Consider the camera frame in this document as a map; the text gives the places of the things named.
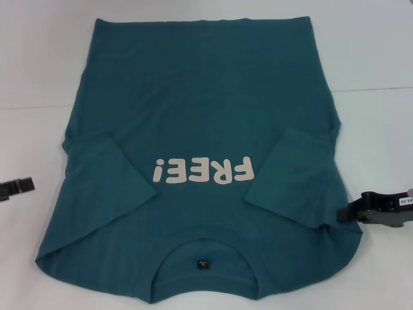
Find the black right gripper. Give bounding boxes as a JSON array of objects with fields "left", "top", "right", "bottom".
[{"left": 336, "top": 190, "right": 413, "bottom": 231}]

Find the teal t-shirt with FREE print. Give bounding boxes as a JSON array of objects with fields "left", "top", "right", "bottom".
[{"left": 35, "top": 16, "right": 362, "bottom": 295}]

